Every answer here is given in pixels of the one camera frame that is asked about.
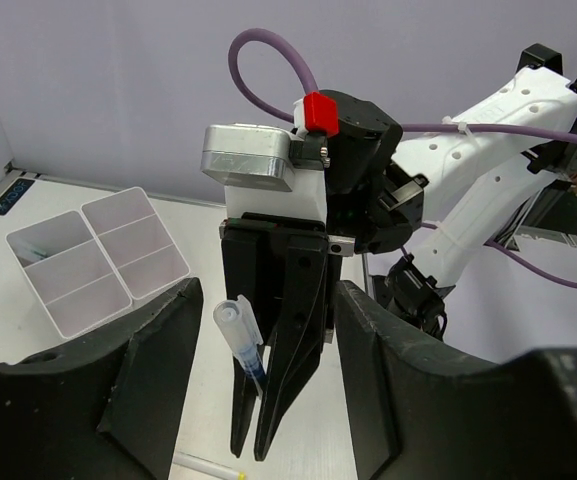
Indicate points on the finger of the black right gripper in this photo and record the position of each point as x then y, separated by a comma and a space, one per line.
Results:
245, 394
298, 336

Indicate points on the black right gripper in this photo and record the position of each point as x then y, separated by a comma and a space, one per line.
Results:
359, 173

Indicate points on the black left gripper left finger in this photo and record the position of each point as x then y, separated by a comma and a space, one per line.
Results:
108, 404

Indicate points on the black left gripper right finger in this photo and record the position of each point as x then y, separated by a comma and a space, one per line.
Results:
421, 409

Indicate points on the blue pen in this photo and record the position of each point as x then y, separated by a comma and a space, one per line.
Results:
238, 325

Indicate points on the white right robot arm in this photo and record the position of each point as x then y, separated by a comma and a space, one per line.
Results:
469, 172

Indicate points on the yellow tipped white pen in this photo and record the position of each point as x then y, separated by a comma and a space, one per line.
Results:
207, 467

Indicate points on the white divided organizer box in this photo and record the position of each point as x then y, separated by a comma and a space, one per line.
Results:
109, 257

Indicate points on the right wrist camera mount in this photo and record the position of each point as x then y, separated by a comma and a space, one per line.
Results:
272, 171

